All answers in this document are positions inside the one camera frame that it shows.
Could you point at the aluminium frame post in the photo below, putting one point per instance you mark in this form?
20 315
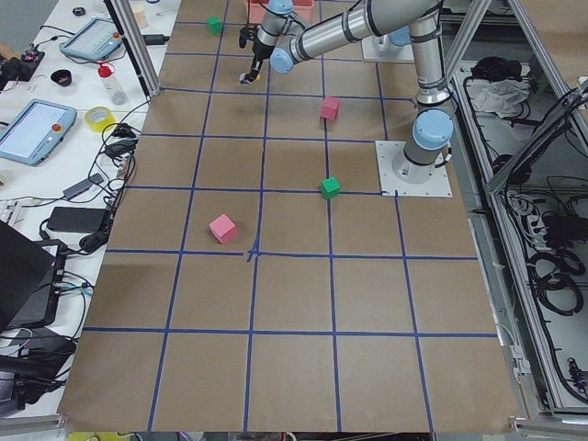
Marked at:
120 12

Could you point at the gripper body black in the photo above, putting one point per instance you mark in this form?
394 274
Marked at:
260 51

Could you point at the black laptop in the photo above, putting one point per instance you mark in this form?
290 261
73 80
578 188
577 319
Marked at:
30 274

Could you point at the black bowl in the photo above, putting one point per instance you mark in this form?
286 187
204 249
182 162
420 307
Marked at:
62 77

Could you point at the white rag pile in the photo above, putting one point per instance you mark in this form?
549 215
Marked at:
503 98

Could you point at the pink cube far side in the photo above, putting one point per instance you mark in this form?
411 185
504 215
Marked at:
223 229

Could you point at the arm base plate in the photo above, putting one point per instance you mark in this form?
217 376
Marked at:
381 49
398 177

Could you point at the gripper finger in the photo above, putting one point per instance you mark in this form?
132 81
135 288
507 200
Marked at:
256 67

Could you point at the teach pendant far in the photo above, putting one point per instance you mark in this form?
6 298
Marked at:
94 42

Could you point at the teach pendant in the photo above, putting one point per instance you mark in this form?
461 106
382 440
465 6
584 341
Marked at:
94 42
36 131

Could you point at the green cube near base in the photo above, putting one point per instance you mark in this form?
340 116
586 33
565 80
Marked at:
330 187

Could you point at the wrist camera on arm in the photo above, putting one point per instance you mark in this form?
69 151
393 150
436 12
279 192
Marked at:
246 34

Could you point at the clear bottle red cap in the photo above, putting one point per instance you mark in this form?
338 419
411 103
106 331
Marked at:
113 87

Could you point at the yellow push button switch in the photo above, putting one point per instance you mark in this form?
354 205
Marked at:
247 78

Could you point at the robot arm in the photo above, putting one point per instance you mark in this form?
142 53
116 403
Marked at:
284 39

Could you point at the teach pendant near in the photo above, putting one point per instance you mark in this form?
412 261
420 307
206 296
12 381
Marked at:
36 131

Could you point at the pink plastic bin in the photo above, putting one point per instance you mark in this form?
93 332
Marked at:
255 9

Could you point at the yellow tape roll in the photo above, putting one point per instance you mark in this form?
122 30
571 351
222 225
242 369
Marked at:
99 118

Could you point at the black power adapter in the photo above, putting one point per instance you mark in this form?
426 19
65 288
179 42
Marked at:
72 219

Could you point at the pink cube near centre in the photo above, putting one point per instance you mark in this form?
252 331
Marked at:
330 108

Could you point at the pink cube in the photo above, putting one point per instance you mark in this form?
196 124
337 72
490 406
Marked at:
223 229
330 108

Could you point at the green cube near bin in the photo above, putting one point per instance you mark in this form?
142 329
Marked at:
214 25

